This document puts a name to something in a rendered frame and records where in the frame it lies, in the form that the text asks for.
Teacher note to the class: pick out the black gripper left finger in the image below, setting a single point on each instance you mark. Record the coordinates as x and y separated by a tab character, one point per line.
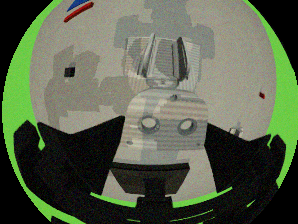
90	152

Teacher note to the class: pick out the blue flat plate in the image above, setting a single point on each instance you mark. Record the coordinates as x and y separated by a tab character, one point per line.
77	3

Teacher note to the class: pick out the red flat bar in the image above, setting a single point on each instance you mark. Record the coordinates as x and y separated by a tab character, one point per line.
78	11

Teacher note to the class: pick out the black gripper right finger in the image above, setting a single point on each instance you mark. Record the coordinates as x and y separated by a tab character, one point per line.
229	155

